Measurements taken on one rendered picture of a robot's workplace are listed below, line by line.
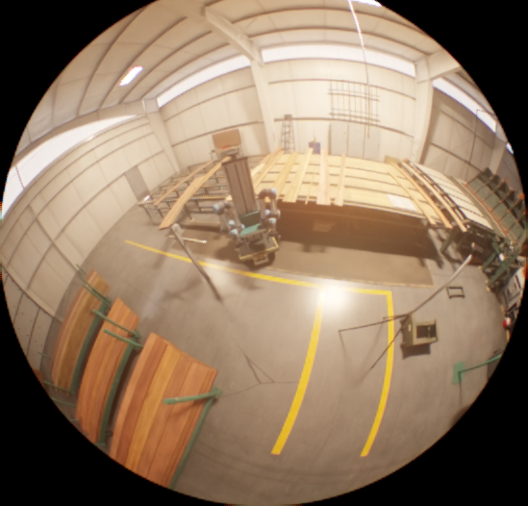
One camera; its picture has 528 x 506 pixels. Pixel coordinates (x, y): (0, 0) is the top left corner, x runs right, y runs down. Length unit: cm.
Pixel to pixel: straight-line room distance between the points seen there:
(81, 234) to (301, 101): 1273
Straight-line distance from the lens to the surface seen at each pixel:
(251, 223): 246
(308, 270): 270
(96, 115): 1135
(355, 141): 820
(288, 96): 867
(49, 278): 1055
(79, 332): 461
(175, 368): 199
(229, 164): 211
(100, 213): 1026
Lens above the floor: 225
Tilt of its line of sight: 45 degrees down
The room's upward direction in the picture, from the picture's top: 12 degrees counter-clockwise
